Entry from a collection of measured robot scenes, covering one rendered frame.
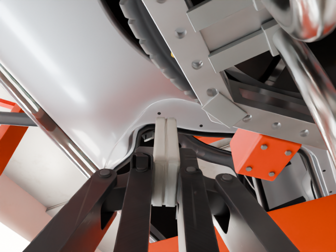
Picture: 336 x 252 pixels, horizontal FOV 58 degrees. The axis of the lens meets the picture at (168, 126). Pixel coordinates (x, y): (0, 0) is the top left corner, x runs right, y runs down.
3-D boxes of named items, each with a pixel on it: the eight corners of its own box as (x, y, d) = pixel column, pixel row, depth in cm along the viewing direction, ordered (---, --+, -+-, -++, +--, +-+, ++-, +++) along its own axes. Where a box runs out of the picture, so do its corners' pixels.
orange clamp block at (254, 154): (251, 103, 49) (228, 142, 55) (261, 135, 43) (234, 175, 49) (289, 114, 50) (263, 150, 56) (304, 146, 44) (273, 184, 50)
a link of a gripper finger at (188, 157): (180, 191, 15) (240, 194, 15) (176, 146, 20) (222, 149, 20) (178, 216, 16) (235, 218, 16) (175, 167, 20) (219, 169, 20)
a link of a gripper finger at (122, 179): (150, 215, 16) (91, 213, 15) (153, 166, 20) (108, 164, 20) (151, 190, 15) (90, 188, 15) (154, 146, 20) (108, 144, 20)
